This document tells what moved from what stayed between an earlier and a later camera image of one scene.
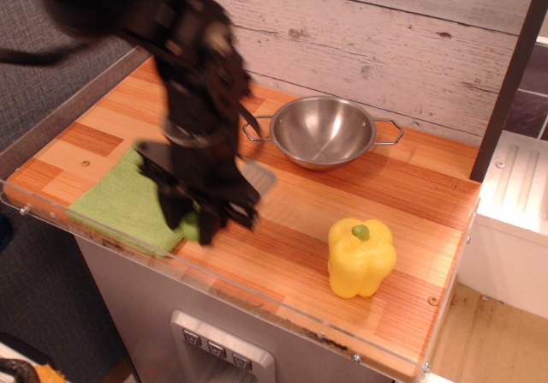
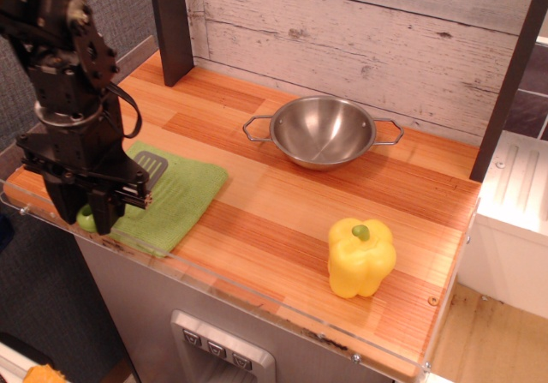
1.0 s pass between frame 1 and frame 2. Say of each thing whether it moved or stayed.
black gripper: moved
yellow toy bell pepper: stayed
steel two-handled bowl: stayed
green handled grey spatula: moved
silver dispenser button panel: stayed
